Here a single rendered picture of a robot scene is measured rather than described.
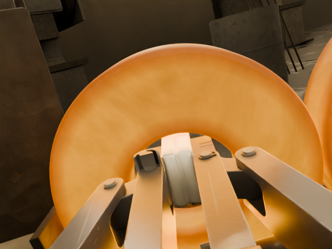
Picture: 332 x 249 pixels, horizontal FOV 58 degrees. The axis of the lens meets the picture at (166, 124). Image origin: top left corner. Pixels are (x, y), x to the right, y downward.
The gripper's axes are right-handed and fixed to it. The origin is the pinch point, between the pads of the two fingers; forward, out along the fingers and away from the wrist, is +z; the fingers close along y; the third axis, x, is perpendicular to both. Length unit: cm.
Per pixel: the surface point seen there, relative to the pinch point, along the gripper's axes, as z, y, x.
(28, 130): 15.5, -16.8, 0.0
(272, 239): -3.3, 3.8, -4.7
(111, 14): 687, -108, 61
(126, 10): 708, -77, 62
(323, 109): -1.0, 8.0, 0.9
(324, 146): -1.3, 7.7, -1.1
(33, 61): 17.7, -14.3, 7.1
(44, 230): -2.9, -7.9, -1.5
